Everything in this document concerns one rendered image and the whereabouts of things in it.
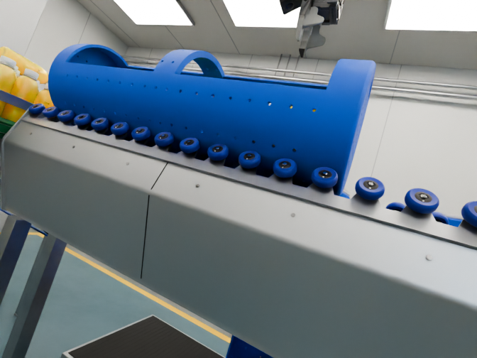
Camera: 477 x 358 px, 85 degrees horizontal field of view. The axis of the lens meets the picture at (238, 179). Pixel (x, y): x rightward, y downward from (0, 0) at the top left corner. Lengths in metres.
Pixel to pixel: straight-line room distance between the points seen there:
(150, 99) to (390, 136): 3.70
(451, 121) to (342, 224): 3.92
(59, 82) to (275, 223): 0.75
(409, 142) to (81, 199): 3.87
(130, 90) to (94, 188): 0.25
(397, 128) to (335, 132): 3.69
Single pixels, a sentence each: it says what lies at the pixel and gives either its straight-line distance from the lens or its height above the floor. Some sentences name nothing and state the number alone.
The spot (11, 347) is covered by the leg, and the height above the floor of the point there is 0.19.
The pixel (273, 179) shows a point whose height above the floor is 0.94.
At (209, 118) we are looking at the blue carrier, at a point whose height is 1.02.
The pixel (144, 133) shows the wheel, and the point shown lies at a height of 0.96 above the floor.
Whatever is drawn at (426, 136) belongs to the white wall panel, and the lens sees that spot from 4.20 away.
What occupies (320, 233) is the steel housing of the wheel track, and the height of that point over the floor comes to 0.87.
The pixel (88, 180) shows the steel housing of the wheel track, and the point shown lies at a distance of 0.74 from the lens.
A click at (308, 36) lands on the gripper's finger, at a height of 1.33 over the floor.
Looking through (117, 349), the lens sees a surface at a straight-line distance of 1.38.
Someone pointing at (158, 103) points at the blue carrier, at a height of 1.04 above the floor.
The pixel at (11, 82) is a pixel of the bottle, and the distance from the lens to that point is 1.13.
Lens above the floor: 0.87
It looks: 5 degrees up
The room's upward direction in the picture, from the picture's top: 18 degrees clockwise
